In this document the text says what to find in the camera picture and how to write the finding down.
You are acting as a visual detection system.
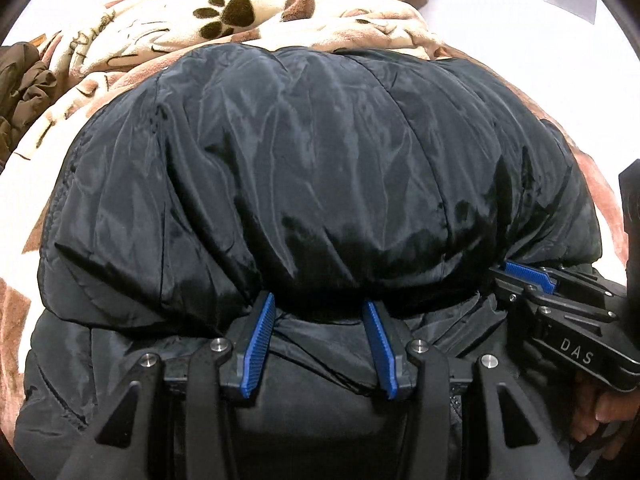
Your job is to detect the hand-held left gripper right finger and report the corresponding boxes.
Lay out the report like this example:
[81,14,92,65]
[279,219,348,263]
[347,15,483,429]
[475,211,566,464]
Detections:
[362,300,576,480]

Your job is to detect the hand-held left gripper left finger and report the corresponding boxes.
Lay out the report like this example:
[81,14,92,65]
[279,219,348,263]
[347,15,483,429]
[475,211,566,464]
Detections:
[55,291,277,480]

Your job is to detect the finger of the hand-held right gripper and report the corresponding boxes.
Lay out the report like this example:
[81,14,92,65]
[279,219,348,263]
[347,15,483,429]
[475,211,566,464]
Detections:
[502,260,626,311]
[487,266,618,323]

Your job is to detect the black puffer jacket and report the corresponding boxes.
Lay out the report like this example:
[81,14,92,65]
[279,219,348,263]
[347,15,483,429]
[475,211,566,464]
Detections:
[14,42,603,480]

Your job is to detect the person's right hand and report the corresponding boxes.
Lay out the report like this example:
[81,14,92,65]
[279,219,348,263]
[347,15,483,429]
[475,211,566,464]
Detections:
[570,372,633,461]

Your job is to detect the paw print fleece blanket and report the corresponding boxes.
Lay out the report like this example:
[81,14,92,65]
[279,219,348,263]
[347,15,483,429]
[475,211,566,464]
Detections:
[0,0,628,411]

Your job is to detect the brown puffer jacket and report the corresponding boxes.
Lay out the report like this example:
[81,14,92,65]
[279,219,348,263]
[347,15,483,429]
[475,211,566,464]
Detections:
[0,42,58,161]

